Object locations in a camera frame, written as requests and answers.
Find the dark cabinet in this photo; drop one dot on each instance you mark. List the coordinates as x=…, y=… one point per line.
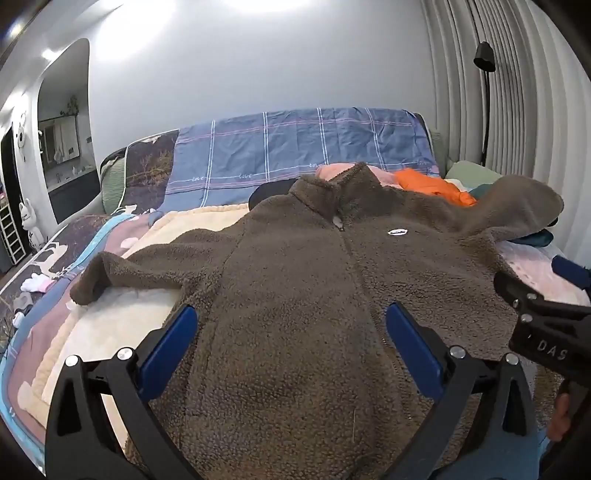
x=74, y=196

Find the white rabbit figure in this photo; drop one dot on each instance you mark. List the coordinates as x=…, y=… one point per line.
x=31, y=226

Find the grey sock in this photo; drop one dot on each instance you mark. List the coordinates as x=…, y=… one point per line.
x=22, y=304

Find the pale pink cloth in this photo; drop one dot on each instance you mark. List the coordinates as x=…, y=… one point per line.
x=531, y=263

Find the wall mirror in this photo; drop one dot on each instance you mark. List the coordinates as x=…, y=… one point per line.
x=60, y=138

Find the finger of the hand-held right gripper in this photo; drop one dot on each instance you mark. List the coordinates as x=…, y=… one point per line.
x=512, y=288
x=572, y=272

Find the pink garment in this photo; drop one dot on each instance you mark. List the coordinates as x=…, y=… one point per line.
x=385, y=177

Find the orange garment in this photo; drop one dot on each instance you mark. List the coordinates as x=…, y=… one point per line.
x=429, y=184

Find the white ladder shelf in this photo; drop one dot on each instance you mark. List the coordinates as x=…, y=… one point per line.
x=11, y=230

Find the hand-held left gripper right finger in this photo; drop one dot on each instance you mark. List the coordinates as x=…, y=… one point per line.
x=413, y=353

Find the black garment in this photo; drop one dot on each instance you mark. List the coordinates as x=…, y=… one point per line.
x=270, y=194

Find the light green cloth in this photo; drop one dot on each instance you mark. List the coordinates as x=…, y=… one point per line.
x=471, y=173

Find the printed bed sheet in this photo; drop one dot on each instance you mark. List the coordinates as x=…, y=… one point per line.
x=46, y=295

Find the white pink socks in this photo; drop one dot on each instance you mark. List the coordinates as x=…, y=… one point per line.
x=36, y=282

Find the white pleated curtain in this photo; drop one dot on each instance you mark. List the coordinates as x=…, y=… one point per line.
x=521, y=115

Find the dark printed pillow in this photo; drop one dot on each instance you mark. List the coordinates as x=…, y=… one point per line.
x=147, y=170

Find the cream fleece blanket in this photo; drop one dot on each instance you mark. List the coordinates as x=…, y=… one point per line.
x=106, y=323

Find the green pillow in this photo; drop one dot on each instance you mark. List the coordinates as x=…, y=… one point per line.
x=113, y=189

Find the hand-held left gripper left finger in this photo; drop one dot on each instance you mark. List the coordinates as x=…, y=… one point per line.
x=168, y=353

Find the blue plaid bed cover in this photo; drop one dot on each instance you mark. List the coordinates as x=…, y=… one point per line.
x=277, y=147

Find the white bear wall ornament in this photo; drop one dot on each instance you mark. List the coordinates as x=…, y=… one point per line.
x=21, y=134

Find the black floor lamp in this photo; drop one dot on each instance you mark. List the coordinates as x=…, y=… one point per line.
x=485, y=57

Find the brown fleece jacket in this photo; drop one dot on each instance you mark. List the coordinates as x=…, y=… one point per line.
x=300, y=300

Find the person's right hand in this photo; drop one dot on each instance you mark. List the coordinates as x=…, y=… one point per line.
x=560, y=417

